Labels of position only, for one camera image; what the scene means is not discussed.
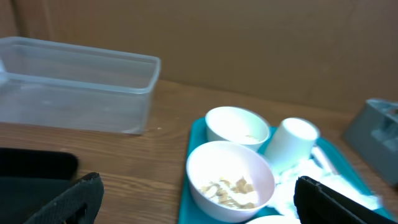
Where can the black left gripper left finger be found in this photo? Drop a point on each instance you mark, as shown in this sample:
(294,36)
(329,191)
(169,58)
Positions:
(36,201)

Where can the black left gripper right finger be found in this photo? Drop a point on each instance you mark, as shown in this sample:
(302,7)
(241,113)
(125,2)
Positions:
(319,204)

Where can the white plastic cup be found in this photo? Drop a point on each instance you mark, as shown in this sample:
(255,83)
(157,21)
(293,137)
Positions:
(292,143)

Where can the grey dishwasher rack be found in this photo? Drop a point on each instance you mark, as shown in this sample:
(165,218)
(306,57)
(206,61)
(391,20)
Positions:
(373,135)

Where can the white round plate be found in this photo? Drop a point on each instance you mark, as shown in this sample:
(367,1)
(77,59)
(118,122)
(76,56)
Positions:
(274,219)

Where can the black tray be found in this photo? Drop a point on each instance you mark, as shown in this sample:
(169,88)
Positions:
(28,163)

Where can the pink bowl with cereal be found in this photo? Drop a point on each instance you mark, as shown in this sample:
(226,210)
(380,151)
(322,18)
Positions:
(229,182)

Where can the teal serving tray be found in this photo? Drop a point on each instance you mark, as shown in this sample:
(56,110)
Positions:
(190,213)

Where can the white bowl with crumbs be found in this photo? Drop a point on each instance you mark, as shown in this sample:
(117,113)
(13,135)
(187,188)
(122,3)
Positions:
(239,125)

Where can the clear plastic bin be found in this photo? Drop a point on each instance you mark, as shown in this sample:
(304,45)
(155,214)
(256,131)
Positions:
(60,85)

